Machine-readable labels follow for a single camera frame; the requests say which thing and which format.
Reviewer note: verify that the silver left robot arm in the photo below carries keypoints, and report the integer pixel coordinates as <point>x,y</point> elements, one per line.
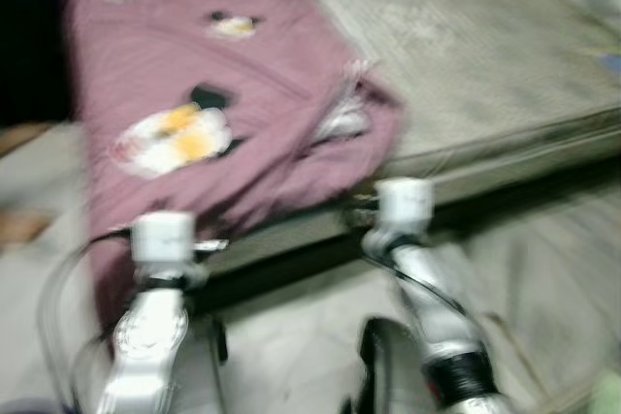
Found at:
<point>150,336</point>

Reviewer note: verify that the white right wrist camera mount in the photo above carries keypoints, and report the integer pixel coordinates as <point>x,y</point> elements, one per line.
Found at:
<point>405,206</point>

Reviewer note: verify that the silver right robot leg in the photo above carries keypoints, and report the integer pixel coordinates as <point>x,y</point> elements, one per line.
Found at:
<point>388,366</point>

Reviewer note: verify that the pink cartoon print blanket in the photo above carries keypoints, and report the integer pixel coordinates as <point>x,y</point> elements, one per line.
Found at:
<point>194,65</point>

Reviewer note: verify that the white quilted mattress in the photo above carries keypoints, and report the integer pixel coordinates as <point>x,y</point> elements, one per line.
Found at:
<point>485,55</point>

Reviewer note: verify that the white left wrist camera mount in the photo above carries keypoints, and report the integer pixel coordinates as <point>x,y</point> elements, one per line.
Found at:
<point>163,238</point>

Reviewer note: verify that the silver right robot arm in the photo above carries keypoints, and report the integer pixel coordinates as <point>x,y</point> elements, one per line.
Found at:
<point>432,307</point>

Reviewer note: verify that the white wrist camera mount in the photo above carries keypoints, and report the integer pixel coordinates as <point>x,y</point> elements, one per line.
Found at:
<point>163,238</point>
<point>405,206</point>

